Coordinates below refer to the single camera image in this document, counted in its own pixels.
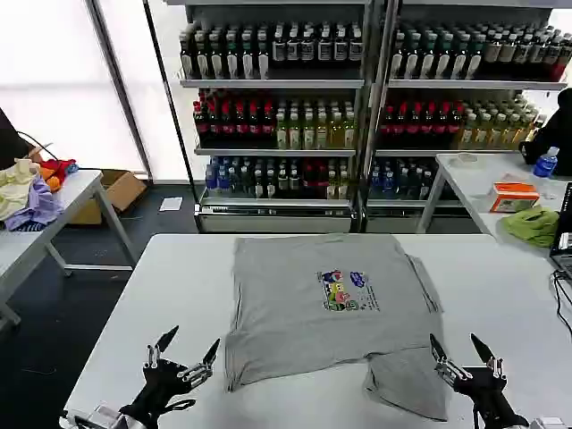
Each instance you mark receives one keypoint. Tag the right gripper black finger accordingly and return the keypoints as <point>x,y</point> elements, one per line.
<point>447,364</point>
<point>489,357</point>

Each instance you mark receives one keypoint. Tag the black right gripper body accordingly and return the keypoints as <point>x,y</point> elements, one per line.
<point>485,397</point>

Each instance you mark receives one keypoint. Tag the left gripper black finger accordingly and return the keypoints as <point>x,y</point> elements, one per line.
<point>201,368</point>
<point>156,350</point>

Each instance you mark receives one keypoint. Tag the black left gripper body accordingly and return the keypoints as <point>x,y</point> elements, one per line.
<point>161,377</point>

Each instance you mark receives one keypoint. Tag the grey t-shirt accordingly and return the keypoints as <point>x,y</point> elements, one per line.
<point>313,308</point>

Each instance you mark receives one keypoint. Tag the black laptop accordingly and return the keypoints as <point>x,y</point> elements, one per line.
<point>564,241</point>

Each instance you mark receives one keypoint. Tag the green cloth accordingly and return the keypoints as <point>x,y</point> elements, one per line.
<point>534,225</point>

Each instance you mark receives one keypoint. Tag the white paper sheet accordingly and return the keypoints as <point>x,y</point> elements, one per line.
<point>171,204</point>

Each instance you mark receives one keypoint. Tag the orange tissue box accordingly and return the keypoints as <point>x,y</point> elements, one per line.
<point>511,196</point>

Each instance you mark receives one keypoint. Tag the brown cardboard box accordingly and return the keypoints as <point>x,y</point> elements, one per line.
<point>120,187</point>

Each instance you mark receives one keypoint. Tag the white desk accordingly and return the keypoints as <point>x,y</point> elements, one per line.
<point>469,179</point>

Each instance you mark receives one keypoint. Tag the white side table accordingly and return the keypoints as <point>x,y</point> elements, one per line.
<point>76,187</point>

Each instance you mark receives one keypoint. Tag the purple cloth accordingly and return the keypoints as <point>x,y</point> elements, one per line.
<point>38,205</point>

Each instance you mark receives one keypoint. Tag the orange cloth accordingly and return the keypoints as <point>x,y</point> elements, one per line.
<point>52,183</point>

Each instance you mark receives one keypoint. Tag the blue label water bottle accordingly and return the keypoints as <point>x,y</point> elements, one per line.
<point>546,164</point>

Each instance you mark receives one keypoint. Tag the blue cloth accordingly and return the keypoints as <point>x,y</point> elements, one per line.
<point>73,167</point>

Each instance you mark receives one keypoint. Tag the clear tape roll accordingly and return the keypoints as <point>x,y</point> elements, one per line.
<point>465,157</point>

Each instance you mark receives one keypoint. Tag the red cloth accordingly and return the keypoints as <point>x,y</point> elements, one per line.
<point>56,166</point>

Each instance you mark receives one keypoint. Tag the cream cloth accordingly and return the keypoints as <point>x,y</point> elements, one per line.
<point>13,187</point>

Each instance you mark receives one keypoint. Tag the person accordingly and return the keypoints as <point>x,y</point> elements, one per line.
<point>552,134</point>

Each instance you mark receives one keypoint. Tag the grey shelf with bottles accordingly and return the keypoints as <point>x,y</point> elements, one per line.
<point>456,111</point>
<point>277,111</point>

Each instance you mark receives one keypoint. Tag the black bulky object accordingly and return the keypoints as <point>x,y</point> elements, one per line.
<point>11,143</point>

